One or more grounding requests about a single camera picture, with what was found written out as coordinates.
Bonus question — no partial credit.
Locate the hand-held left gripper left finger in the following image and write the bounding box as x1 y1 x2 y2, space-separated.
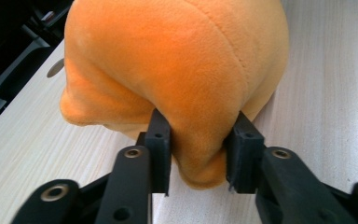
135 107 172 197

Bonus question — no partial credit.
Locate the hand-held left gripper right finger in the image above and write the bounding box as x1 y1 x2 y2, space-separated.
225 110 267 195

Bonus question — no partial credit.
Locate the black folding chair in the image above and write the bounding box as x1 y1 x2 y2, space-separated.
0 0 75 135

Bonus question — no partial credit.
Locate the grey round table grommet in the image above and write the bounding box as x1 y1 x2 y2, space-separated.
46 57 66 79

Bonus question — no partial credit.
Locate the orange plush toy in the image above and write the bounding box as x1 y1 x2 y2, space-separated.
59 0 290 191

